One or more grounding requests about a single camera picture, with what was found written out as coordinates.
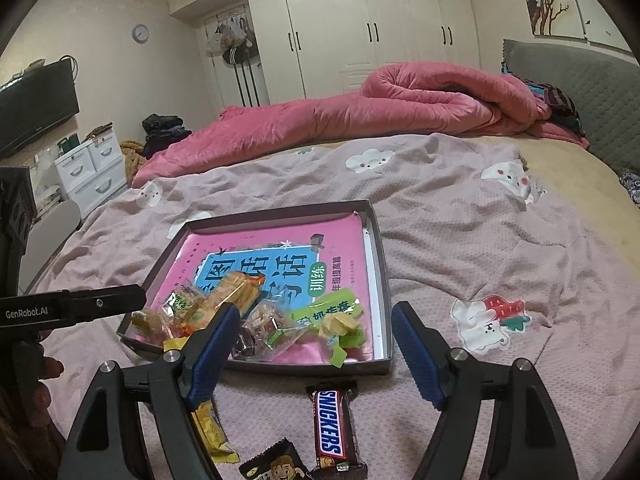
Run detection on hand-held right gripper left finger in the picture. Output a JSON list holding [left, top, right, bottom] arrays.
[[57, 302, 242, 480]]

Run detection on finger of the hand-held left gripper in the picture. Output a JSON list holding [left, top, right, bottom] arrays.
[[75, 284, 148, 322]]

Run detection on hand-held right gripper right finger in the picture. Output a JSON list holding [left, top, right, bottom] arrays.
[[391, 301, 581, 480]]

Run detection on clear snack packet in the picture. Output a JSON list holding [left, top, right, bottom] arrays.
[[244, 300, 311, 358]]

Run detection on orange snack bar packet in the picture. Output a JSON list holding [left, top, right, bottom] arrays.
[[212, 271, 263, 320]]

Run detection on dark shallow cardboard tray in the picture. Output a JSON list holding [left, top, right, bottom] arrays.
[[116, 200, 396, 376]]

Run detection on person's left hand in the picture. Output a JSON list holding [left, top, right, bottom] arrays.
[[39, 354, 65, 382]]

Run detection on small green yellow candy packet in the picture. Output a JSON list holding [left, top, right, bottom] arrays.
[[162, 291, 207, 322]]

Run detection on long yellow snack packet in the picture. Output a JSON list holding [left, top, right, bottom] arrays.
[[192, 397, 240, 465]]

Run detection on white drawer cabinet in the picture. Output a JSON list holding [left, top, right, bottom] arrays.
[[54, 132, 126, 218]]

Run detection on opened lime green snack packet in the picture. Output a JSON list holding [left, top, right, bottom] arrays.
[[290, 296, 368, 367]]

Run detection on brown wrapped chocolate bar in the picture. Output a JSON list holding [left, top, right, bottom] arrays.
[[305, 381, 368, 480]]

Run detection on black cartoon green pea packet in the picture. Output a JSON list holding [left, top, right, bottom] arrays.
[[238, 437, 311, 480]]

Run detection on brown knitted blanket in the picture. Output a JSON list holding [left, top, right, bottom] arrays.
[[120, 140, 147, 186]]

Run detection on pink and blue book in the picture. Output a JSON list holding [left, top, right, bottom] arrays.
[[150, 212, 386, 361]]

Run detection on pink printed bedsheet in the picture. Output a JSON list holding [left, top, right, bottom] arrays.
[[20, 132, 640, 480]]

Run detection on dark clothes pile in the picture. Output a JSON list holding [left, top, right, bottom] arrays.
[[141, 114, 193, 158]]

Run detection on beige bed sheet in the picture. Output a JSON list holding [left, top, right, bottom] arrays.
[[515, 140, 640, 386]]

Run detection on pink quilt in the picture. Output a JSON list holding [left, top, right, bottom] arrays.
[[131, 61, 591, 188]]

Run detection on patterned dark cloth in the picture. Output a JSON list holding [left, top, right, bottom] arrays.
[[620, 170, 640, 206]]

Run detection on hanging bags and hats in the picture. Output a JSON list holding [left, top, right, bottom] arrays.
[[206, 10, 256, 63]]

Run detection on striped folded clothes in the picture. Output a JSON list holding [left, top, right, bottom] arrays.
[[517, 77, 586, 136]]

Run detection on grey padded headboard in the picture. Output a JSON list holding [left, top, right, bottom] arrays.
[[501, 39, 640, 176]]

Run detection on white glossy wardrobe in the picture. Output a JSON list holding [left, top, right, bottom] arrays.
[[167, 0, 481, 106]]

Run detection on black wall television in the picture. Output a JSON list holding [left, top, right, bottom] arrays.
[[0, 57, 80, 160]]

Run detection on flower wall painting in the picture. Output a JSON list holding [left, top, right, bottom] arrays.
[[515, 0, 636, 53]]

